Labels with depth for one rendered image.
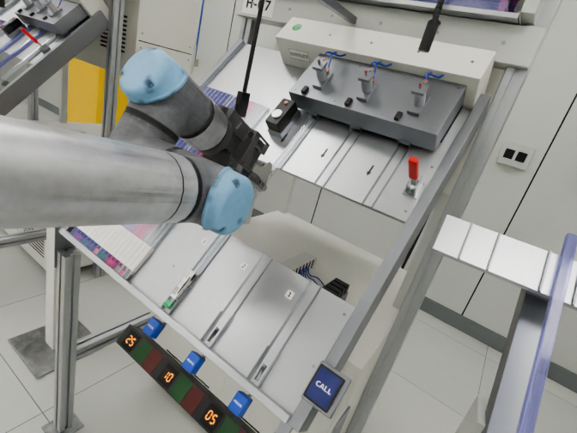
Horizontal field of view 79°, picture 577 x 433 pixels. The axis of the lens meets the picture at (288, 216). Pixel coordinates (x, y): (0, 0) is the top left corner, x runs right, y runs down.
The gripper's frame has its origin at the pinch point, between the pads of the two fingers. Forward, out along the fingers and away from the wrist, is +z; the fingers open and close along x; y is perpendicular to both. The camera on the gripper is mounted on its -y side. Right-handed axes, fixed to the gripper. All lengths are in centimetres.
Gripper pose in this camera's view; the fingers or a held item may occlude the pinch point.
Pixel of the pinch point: (257, 188)
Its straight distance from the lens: 75.0
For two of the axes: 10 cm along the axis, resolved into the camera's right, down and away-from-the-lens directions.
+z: 3.6, 3.0, 8.8
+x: -7.9, -4.0, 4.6
